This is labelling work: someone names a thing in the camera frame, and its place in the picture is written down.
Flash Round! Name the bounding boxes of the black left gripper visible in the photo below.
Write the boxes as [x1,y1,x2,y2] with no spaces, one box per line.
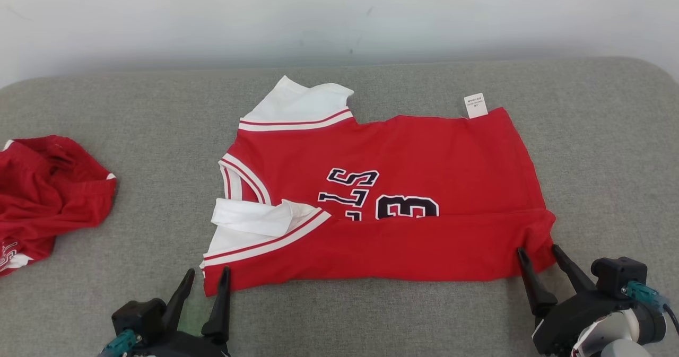
[133,266,232,357]

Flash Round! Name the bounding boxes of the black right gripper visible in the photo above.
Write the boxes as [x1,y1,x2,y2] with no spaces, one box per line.
[517,245,636,356]

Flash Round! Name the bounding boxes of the red white-sleeved basketball jersey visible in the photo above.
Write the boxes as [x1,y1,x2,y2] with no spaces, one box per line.
[200,76,556,298]

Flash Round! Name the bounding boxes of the red basketball shorts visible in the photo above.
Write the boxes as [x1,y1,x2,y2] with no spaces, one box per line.
[0,135,118,278]

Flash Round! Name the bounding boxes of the grey fabric sofa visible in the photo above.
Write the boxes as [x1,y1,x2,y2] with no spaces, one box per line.
[0,57,679,357]

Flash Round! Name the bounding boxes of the right camera cable teal plug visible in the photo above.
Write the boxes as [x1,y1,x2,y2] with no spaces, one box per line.
[622,281,679,336]

